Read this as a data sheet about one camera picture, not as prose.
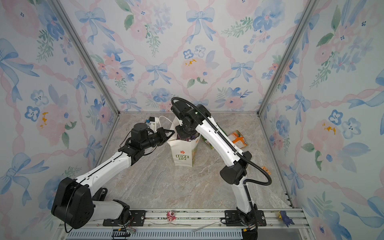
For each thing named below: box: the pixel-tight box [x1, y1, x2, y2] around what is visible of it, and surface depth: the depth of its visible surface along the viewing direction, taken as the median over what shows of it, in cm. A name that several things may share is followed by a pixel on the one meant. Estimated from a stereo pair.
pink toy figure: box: [166, 211, 176, 223], surface depth 73 cm
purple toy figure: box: [278, 210, 295, 228], surface depth 75 cm
